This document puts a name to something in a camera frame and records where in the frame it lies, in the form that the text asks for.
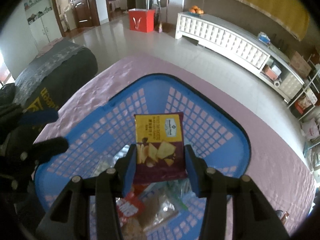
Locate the yellow purple chips bag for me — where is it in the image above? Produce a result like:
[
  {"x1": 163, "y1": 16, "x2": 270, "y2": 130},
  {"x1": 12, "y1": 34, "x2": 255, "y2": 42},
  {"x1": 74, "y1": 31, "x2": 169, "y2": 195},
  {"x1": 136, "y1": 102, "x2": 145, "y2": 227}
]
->
[{"x1": 133, "y1": 112, "x2": 187, "y2": 184}]

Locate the orange pizza snack bag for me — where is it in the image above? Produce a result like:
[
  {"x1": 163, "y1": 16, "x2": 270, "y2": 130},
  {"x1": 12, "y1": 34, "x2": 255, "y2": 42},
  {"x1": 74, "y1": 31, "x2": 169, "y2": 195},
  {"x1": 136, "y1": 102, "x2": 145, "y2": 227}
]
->
[{"x1": 116, "y1": 192, "x2": 147, "y2": 239}]

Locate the cream wafer cracker pack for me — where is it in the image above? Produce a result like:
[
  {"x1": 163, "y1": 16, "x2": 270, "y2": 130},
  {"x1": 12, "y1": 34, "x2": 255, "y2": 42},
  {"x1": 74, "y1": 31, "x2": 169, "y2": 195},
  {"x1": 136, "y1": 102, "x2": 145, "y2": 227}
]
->
[{"x1": 138, "y1": 191, "x2": 179, "y2": 232}]

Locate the blue clear candy bag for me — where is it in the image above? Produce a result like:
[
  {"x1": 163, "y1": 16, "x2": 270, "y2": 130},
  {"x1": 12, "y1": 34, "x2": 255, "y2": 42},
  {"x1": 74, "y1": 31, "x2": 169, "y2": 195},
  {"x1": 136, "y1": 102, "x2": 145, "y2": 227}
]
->
[{"x1": 90, "y1": 145, "x2": 129, "y2": 177}]

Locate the orange sausage snack pack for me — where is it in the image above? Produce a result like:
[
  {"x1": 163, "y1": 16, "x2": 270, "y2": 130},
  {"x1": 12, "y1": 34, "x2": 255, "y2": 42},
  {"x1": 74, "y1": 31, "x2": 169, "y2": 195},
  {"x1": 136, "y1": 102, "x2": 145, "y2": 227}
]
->
[{"x1": 276, "y1": 210, "x2": 290, "y2": 225}]

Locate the dark sofa with lace cover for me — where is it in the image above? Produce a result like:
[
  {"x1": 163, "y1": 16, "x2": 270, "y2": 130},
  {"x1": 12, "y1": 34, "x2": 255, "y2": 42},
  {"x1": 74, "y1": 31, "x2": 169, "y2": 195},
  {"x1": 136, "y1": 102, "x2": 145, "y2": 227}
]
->
[{"x1": 14, "y1": 38, "x2": 98, "y2": 112}]

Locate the blue plastic basket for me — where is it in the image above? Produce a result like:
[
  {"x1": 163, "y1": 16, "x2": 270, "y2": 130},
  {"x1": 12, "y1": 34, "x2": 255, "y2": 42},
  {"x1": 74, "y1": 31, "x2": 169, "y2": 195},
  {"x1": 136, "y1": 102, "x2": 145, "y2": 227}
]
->
[{"x1": 35, "y1": 74, "x2": 251, "y2": 239}]

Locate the pink tablecloth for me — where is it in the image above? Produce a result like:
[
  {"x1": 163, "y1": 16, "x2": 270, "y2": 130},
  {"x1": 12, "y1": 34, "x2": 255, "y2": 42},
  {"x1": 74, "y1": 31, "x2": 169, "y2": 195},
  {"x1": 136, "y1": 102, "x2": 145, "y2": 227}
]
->
[{"x1": 35, "y1": 55, "x2": 315, "y2": 233}]

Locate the pink shopping bag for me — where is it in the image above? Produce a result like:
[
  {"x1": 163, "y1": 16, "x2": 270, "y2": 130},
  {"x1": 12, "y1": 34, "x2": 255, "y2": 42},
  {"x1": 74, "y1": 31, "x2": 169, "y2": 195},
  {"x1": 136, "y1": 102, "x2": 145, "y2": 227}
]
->
[{"x1": 302, "y1": 118, "x2": 319, "y2": 140}]

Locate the brown wooden door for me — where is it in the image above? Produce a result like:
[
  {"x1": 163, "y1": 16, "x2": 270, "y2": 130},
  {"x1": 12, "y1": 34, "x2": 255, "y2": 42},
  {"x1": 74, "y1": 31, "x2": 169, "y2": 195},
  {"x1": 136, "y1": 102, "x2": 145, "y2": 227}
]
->
[{"x1": 71, "y1": 0, "x2": 93, "y2": 28}]

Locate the white metal shelf rack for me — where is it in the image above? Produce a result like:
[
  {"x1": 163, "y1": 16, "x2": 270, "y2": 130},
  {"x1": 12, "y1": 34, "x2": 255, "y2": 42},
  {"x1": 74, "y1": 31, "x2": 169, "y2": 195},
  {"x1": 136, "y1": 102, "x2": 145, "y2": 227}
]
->
[{"x1": 287, "y1": 52, "x2": 319, "y2": 121}]

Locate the white TV cabinet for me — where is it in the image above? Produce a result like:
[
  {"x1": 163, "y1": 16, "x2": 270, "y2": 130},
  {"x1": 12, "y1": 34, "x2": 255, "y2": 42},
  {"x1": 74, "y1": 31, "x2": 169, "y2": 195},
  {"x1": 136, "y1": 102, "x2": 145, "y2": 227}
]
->
[{"x1": 175, "y1": 12, "x2": 304, "y2": 102}]

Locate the red gift bag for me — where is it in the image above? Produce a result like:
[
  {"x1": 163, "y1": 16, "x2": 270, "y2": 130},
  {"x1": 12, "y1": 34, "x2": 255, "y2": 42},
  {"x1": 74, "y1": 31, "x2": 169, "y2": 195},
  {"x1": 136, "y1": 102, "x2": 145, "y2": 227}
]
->
[{"x1": 129, "y1": 9, "x2": 155, "y2": 33}]

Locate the cardboard box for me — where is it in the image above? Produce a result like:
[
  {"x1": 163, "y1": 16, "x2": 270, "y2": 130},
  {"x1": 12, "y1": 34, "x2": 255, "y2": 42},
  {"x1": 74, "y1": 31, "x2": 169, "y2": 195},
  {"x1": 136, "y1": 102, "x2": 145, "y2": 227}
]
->
[{"x1": 290, "y1": 50, "x2": 312, "y2": 79}]

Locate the blue tissue box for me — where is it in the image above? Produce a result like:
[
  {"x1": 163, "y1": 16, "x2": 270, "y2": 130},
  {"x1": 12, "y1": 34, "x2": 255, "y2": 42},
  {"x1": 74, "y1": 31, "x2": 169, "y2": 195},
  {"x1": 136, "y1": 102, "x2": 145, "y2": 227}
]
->
[{"x1": 258, "y1": 31, "x2": 271, "y2": 46}]

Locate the pile of oranges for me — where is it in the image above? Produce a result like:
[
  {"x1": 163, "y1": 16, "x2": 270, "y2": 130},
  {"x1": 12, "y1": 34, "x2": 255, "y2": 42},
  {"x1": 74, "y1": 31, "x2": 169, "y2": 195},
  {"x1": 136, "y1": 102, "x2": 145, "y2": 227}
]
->
[{"x1": 189, "y1": 5, "x2": 204, "y2": 15}]

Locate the yellow cloth TV cover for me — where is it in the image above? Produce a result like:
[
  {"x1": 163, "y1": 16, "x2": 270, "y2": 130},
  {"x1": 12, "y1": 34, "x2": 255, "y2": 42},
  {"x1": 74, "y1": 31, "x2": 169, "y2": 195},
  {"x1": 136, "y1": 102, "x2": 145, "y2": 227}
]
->
[{"x1": 236, "y1": 0, "x2": 310, "y2": 41}]

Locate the white wall cabinet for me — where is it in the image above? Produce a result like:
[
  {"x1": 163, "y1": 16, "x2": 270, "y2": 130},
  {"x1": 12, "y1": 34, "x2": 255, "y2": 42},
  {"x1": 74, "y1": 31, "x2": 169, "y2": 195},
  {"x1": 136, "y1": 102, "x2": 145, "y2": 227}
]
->
[{"x1": 23, "y1": 0, "x2": 62, "y2": 50}]

